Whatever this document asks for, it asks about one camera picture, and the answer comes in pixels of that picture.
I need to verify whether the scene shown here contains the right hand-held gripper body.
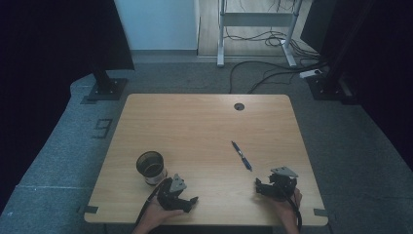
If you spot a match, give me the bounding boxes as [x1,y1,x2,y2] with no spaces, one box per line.
[263,166,299,202]

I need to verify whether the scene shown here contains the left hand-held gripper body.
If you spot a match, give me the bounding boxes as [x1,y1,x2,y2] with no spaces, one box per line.
[157,173,193,214]

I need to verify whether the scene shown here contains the person's left hand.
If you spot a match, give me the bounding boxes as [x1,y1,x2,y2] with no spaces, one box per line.
[139,196,185,230]

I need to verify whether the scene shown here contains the person's right hand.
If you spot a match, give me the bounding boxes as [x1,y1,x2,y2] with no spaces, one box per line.
[268,187,304,228]

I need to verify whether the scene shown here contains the blue pen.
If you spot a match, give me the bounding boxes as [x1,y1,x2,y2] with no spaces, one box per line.
[231,140,253,173]

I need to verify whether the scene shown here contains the black mesh pen holder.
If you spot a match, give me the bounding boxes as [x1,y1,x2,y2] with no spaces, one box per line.
[135,150,169,186]

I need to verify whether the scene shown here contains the white power strip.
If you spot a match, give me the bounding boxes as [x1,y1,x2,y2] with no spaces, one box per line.
[298,68,323,79]

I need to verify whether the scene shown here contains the black curtain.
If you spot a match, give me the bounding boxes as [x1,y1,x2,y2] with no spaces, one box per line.
[0,0,135,206]
[299,0,413,170]

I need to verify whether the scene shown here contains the left hand-held gripper cable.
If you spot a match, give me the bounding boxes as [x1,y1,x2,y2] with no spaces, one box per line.
[133,176,169,229]

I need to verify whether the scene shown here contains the hand-held gripper cable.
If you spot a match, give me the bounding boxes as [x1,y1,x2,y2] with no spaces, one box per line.
[133,176,169,229]
[282,189,303,234]

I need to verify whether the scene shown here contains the right hand-held gripper cable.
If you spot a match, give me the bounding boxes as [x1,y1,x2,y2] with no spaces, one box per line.
[282,189,303,234]

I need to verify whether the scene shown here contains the black stand with base plate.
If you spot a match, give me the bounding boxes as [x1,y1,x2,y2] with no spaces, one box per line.
[306,58,347,101]
[87,61,129,101]

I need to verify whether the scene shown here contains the long black floor cable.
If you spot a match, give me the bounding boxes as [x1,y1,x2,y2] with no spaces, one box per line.
[228,59,328,96]

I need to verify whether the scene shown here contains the tangle of black cables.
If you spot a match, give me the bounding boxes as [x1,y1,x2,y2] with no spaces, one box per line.
[224,26,321,60]

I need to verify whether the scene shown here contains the white metal desk frame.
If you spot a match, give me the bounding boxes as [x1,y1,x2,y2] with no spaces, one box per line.
[216,0,304,68]

